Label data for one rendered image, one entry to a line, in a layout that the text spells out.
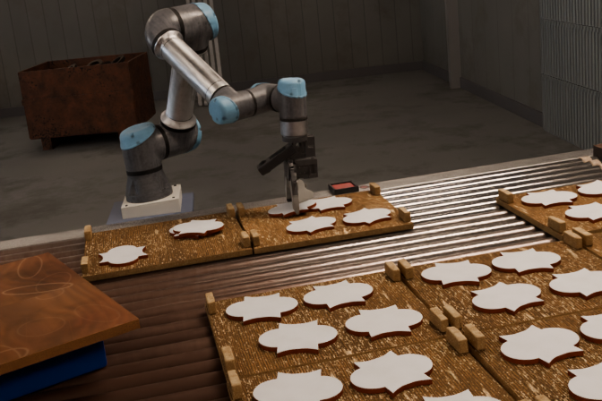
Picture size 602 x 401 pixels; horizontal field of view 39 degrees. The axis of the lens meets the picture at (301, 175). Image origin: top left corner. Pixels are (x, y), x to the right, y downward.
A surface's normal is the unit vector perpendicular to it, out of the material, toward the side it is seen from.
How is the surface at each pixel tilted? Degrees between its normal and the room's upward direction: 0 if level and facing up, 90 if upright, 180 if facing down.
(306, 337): 0
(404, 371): 0
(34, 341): 0
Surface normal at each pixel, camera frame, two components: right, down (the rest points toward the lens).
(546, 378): -0.10, -0.96
